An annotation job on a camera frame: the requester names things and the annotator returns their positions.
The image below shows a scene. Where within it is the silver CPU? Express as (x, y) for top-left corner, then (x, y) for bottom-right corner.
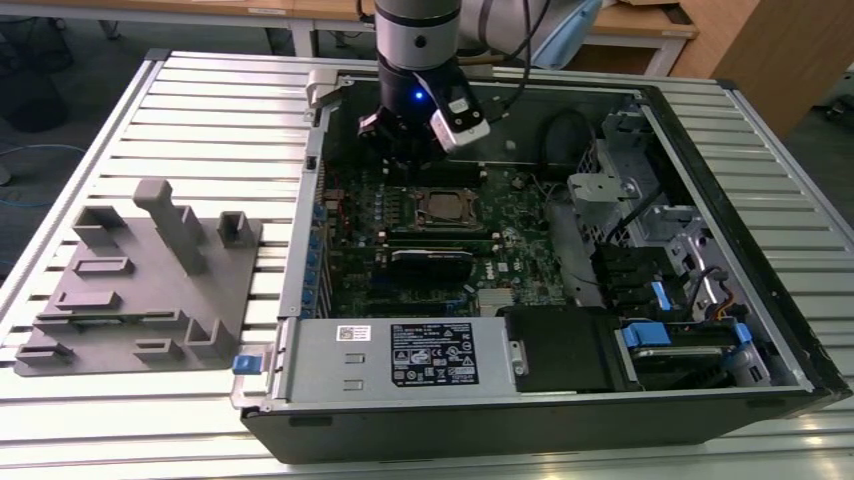
(426, 193), (470, 220)

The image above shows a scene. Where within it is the metal socket cover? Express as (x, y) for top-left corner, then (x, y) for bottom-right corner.
(417, 189), (481, 229)

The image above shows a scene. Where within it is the CPU socket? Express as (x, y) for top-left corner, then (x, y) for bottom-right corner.
(412, 187), (486, 232)

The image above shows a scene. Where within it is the grey case latch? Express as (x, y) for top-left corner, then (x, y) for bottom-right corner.
(305, 69), (344, 110)

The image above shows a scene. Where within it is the green RAM stick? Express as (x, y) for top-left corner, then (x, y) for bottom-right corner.
(389, 238), (502, 252)

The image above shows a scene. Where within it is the pale blue teach pendant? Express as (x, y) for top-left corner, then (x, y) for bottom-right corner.
(530, 0), (606, 71)

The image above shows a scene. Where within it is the perforated metal drive cage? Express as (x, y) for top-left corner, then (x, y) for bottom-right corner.
(570, 110), (673, 251)

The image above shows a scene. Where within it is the black graphics card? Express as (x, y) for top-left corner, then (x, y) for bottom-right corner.
(389, 247), (477, 290)

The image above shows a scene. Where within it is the green motherboard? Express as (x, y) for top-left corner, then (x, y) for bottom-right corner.
(318, 159), (582, 319)

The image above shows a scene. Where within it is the wooden desk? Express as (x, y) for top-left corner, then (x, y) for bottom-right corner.
(310, 0), (701, 77)
(0, 0), (316, 59)

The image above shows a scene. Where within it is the silver chipset heatsink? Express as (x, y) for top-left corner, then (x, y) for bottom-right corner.
(477, 287), (521, 308)

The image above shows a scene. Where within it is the black disk bay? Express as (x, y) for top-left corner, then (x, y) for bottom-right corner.
(590, 244), (687, 314)

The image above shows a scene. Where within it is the grey power supply unit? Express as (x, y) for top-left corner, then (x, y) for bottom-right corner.
(278, 317), (521, 402)

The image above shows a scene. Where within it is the blue disk carrier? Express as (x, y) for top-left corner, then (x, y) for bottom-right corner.
(646, 280), (673, 312)
(617, 321), (755, 374)

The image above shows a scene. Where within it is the grey parts rack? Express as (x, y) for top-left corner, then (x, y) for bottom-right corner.
(11, 178), (266, 379)

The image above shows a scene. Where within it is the wooden cabinet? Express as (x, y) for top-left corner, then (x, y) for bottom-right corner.
(667, 0), (854, 137)

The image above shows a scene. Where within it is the hard disk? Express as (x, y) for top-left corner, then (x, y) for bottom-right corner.
(630, 346), (731, 390)

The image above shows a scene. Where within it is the black PC case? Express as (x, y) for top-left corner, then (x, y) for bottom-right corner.
(230, 67), (854, 466)

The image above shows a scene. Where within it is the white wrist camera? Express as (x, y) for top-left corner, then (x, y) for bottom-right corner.
(430, 84), (494, 154)

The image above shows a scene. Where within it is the silver metal bracket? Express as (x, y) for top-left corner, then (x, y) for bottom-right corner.
(566, 172), (644, 206)

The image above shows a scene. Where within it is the blue floor cable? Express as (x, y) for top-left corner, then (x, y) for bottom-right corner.
(0, 142), (90, 211)

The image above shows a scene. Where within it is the coloured wire bundle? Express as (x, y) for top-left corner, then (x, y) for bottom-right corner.
(708, 294), (747, 324)

